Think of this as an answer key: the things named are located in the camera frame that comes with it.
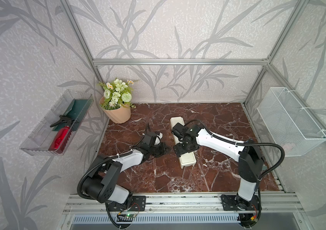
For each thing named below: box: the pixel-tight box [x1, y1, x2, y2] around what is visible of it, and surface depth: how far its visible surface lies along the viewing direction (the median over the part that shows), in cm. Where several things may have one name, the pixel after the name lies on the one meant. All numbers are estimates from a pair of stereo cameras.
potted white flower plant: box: [98, 78, 137, 125], surface depth 91 cm
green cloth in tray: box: [52, 98, 90, 131], surface depth 68 cm
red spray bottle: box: [48, 115, 74, 154], surface depth 61 cm
